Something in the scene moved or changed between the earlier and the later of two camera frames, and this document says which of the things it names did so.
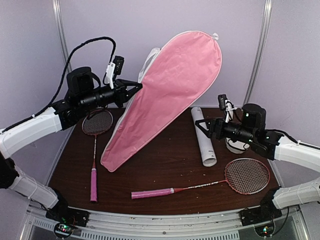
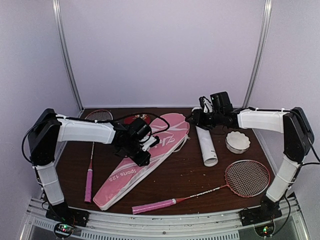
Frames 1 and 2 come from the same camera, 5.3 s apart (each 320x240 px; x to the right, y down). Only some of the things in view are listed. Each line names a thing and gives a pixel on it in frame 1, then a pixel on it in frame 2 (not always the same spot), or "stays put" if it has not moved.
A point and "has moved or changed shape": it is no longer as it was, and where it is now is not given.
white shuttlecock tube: [207, 154] stays put
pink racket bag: [176, 83] to [171, 130]
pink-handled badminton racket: [248, 176] has moved or changed shape
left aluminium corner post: [57, 8] stays put
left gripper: [122, 95] to [140, 162]
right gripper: [212, 123] to [198, 119]
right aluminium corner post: [267, 16] stays put
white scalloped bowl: [237, 147] stays put
